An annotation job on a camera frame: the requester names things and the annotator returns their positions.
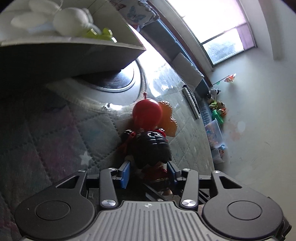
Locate black-haired doll figurine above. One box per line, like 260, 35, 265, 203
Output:
121, 128, 172, 199

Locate orange peanut toy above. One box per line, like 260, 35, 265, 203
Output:
158, 101, 178, 137

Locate red round toy figure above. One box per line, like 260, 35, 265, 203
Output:
132, 92, 163, 131

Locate grey remote control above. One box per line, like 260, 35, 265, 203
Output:
182, 84, 200, 119

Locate toy pile on floor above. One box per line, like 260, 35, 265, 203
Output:
207, 88, 227, 125

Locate black round cooktop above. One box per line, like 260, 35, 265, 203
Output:
74, 61, 138, 93

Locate blue sofa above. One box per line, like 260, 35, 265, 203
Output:
140, 20, 209, 98

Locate green toy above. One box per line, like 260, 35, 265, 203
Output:
81, 28, 117, 43

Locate grey cardboard box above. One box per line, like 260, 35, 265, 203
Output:
1, 1, 145, 82

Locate window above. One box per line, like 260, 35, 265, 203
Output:
151, 1, 256, 72

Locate butterfly print cushion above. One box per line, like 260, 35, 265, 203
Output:
110, 0, 159, 32

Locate white plush toy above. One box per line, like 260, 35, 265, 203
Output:
11, 1, 98, 37

